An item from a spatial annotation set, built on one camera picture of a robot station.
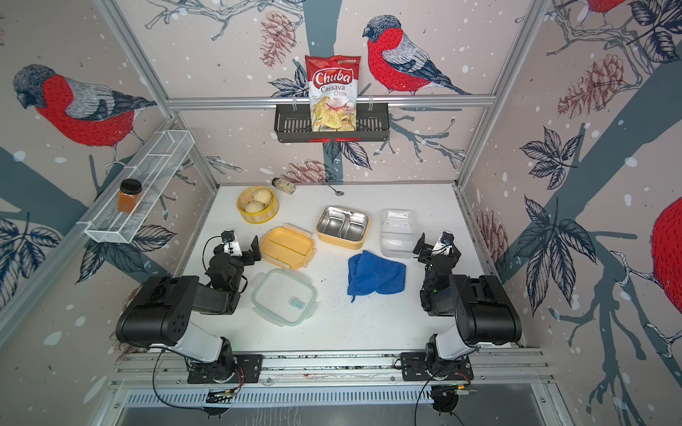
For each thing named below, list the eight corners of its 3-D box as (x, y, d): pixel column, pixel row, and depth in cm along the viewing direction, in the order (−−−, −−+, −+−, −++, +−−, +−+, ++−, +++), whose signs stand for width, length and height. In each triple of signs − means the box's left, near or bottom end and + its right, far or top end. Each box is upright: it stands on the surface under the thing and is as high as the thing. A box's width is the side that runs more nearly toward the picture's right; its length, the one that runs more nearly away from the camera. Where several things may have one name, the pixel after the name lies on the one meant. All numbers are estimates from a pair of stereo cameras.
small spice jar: (270, 185, 122) (269, 182, 120) (277, 179, 125) (276, 175, 123) (290, 196, 118) (289, 192, 116) (297, 189, 121) (296, 185, 119)
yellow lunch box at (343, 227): (316, 249, 100) (315, 242, 97) (320, 213, 112) (319, 206, 108) (369, 248, 100) (370, 242, 97) (367, 213, 112) (368, 206, 108)
